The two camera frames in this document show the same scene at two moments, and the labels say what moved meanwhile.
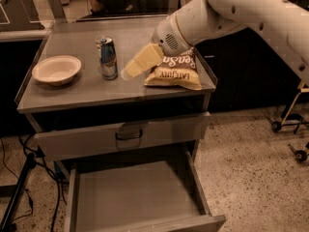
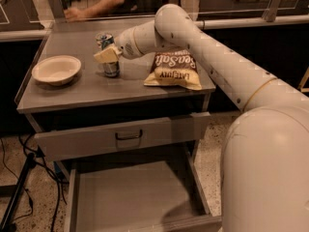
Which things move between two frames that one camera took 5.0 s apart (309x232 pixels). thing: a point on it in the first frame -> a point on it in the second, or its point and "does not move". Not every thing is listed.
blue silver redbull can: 108,57 does not move
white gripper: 165,36 -> 126,44
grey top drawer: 122,137 does not move
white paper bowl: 57,70 does not move
